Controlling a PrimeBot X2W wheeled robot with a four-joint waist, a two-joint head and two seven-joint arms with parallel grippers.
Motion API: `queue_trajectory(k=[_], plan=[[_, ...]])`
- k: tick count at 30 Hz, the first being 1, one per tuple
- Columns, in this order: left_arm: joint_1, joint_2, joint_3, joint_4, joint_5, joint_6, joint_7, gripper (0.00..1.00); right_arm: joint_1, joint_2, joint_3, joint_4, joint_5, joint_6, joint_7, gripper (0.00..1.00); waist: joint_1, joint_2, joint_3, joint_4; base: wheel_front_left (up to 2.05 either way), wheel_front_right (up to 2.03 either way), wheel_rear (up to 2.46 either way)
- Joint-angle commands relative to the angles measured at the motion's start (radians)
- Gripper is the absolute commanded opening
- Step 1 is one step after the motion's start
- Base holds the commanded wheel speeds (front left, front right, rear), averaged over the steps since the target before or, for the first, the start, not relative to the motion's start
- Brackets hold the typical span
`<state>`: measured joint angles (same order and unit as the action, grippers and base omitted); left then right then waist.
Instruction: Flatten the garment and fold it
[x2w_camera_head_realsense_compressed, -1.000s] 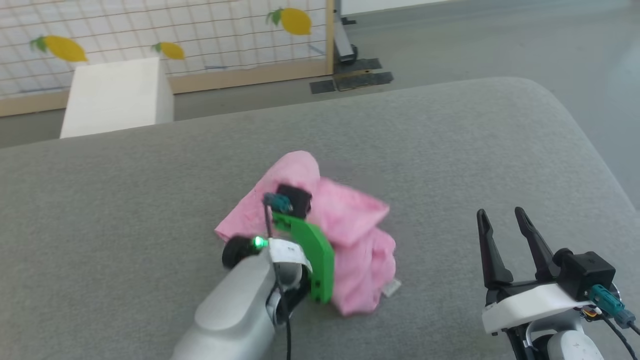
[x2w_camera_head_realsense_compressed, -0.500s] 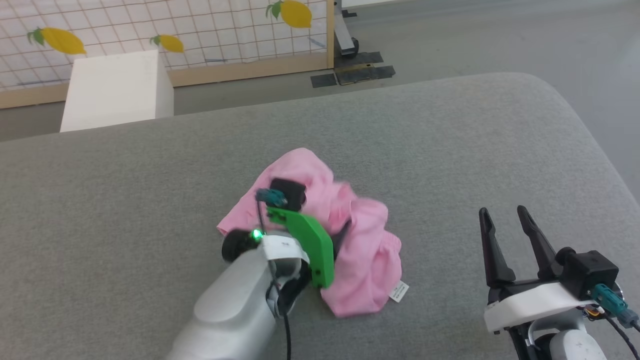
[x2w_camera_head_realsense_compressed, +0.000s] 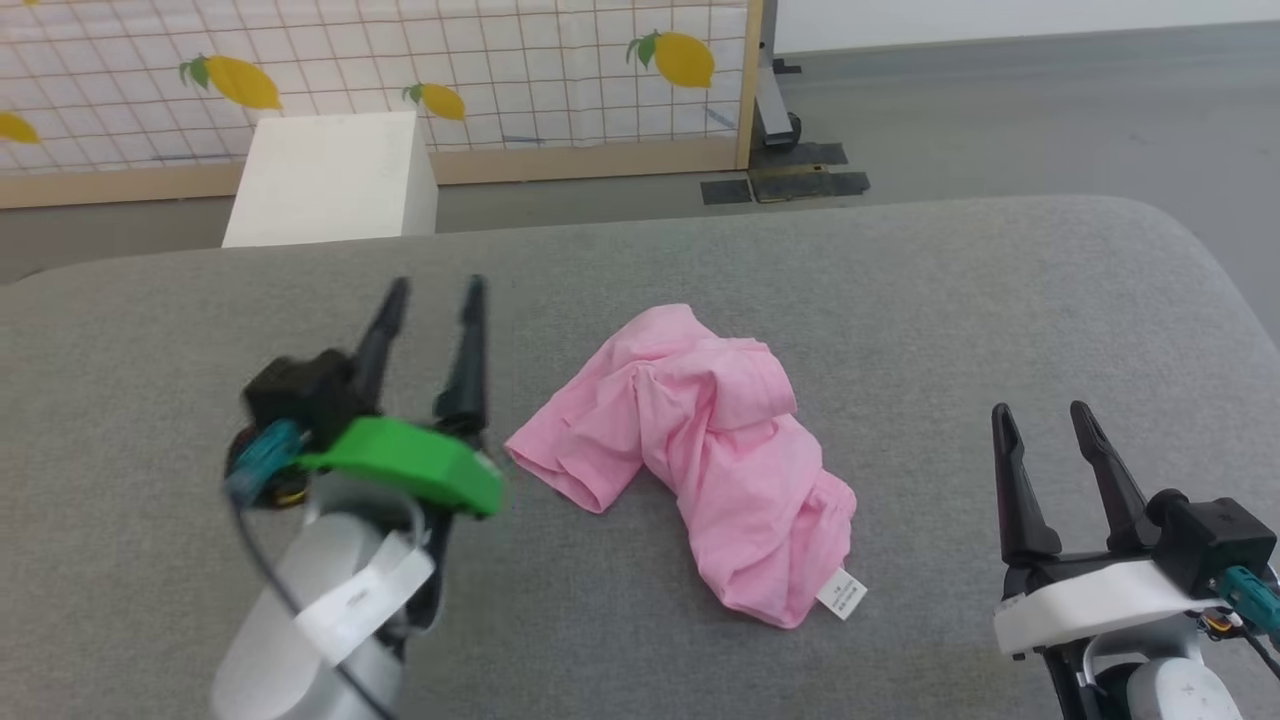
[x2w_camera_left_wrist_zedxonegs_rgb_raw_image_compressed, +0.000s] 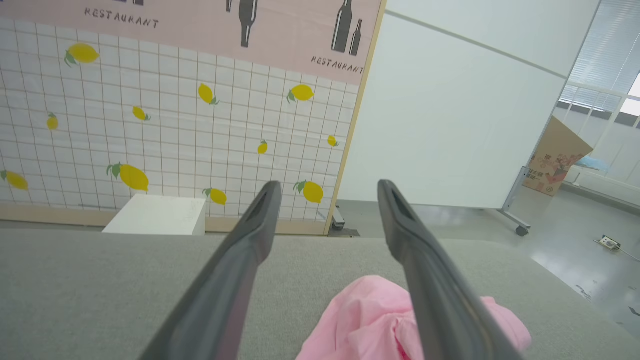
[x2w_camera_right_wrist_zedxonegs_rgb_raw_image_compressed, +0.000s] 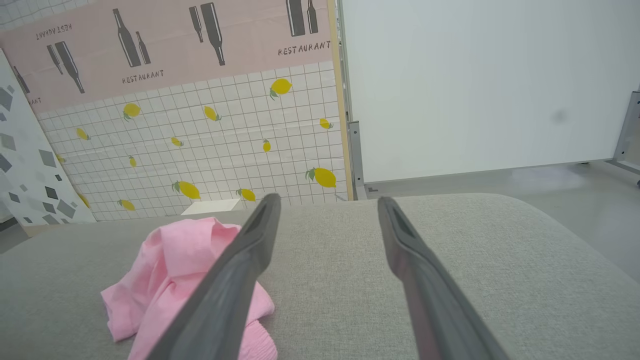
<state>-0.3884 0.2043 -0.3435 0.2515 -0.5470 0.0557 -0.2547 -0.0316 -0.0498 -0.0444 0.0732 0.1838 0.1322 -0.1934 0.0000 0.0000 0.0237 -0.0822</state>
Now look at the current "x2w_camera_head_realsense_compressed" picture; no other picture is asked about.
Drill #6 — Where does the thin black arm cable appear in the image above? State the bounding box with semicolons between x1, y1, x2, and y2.
1195;605;1280;686
228;485;401;720

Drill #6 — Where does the whiteboard on wheeled stand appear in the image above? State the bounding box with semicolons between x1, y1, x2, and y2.
752;0;804;153

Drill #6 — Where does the lemon print partition panel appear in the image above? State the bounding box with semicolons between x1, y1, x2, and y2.
0;0;766;211

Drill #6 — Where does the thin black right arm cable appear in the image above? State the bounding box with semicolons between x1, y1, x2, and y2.
1195;605;1280;686

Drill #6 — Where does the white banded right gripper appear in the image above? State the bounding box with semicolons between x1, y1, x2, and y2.
990;400;1233;659

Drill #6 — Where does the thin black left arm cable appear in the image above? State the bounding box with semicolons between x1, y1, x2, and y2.
228;485;401;720

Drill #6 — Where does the pink garment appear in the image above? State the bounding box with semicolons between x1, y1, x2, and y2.
503;303;868;631

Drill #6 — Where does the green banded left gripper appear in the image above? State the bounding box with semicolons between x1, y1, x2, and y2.
298;275;505;519

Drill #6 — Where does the grey fabric sofa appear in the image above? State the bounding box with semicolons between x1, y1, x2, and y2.
0;195;1280;720

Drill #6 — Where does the white box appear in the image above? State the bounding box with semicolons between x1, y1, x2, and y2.
222;112;439;249

